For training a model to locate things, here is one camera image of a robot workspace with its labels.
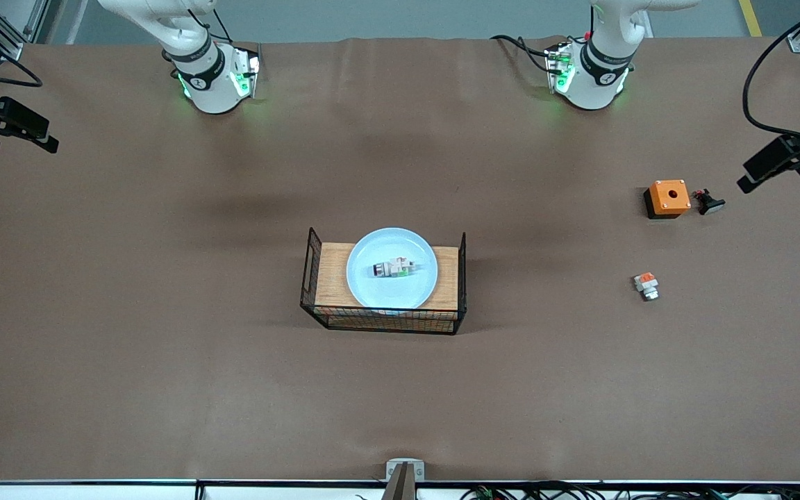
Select black wire rack wooden top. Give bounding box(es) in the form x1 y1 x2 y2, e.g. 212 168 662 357
300 227 468 335

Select light blue round plate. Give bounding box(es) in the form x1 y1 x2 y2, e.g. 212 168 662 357
346 228 439 310

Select black left base cable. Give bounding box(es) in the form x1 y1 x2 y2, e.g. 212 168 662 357
490 33 555 76

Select black base cable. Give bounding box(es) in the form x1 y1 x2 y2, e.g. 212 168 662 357
185 0 234 42
490 33 555 76

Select orange button enclosure box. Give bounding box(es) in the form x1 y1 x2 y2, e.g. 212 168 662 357
644 180 692 220

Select black push button switch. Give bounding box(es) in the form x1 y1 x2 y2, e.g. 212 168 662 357
693 188 726 216

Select tangled cable bundle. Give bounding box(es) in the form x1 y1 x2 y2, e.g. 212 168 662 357
355 481 800 500

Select brown table cover sheet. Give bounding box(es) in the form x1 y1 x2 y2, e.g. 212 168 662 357
0 36 800 482

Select grey metal camera bracket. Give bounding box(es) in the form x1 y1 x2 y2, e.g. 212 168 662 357
386 458 426 500

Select black right base cable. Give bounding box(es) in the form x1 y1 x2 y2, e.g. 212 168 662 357
185 0 234 42

